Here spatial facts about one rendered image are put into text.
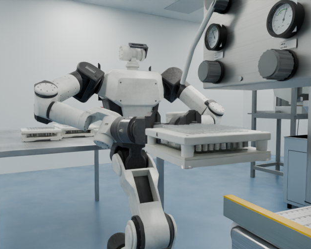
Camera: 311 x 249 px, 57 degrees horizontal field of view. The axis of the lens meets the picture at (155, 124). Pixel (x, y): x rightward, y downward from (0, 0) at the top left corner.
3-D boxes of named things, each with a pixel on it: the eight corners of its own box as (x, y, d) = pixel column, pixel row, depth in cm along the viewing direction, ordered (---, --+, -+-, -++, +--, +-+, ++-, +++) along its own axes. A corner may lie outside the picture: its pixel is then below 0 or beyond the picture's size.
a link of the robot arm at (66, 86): (20, 83, 100) (62, 66, 118) (21, 114, 106) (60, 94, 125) (47, 95, 97) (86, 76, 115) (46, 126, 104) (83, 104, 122)
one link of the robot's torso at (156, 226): (131, 260, 114) (109, 164, 143) (170, 251, 121) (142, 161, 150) (139, 244, 104) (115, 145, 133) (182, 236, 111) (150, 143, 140)
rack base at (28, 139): (20, 138, 206) (20, 134, 206) (56, 136, 217) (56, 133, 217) (21, 142, 184) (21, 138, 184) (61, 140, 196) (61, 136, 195)
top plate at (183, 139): (271, 140, 72) (271, 131, 71) (184, 145, 62) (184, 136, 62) (214, 131, 94) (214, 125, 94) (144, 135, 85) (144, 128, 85)
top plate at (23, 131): (20, 131, 206) (20, 128, 206) (56, 130, 217) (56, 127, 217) (21, 134, 184) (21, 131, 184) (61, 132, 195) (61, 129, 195)
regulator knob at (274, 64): (254, 81, 32) (255, 42, 32) (272, 82, 33) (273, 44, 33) (279, 79, 29) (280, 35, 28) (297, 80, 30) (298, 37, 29)
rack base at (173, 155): (271, 159, 72) (271, 150, 72) (184, 168, 63) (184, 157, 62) (214, 146, 95) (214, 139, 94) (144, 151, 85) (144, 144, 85)
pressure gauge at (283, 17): (265, 40, 32) (266, 6, 32) (274, 41, 32) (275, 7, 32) (294, 32, 28) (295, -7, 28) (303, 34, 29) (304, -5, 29)
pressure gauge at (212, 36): (204, 52, 43) (204, 26, 43) (211, 53, 44) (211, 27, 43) (219, 47, 40) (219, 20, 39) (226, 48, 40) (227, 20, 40)
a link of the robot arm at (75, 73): (57, 90, 125) (76, 81, 136) (73, 103, 124) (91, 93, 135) (65, 69, 118) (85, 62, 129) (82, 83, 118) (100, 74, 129)
